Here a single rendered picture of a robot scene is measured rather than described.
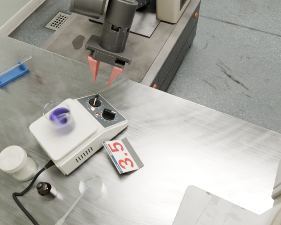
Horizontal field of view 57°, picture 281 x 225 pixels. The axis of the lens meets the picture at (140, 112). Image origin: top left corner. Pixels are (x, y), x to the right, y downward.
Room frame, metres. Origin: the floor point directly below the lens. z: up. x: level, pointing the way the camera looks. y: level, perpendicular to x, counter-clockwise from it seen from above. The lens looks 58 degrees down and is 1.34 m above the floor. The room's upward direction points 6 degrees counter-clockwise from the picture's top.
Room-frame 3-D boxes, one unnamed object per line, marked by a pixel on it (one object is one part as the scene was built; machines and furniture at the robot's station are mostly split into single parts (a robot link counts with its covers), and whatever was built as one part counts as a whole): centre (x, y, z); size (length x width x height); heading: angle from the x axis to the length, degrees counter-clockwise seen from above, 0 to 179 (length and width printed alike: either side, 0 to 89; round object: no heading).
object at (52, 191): (0.18, 0.23, 0.78); 0.03 x 0.03 x 0.07
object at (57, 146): (0.30, 0.18, 0.83); 0.12 x 0.12 x 0.01; 37
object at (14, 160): (0.25, 0.29, 0.79); 0.06 x 0.06 x 0.08
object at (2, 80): (0.56, 0.38, 0.77); 0.10 x 0.03 x 0.04; 123
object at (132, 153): (0.25, 0.05, 0.77); 0.09 x 0.06 x 0.04; 26
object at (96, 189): (0.18, 0.13, 0.76); 0.06 x 0.06 x 0.02
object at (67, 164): (0.32, 0.16, 0.79); 0.22 x 0.13 x 0.08; 127
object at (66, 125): (0.30, 0.17, 0.87); 0.06 x 0.05 x 0.08; 94
